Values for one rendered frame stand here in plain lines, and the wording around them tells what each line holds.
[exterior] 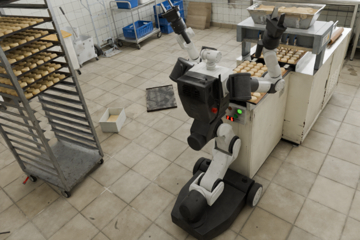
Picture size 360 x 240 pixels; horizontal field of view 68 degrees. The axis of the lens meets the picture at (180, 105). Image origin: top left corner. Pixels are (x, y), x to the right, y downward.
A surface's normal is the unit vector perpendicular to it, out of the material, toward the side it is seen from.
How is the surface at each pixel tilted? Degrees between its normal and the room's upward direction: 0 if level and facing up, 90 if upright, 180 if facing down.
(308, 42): 90
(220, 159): 33
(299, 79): 90
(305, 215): 0
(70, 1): 90
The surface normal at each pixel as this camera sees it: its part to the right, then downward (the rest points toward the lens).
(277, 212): -0.10, -0.83
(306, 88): -0.63, 0.48
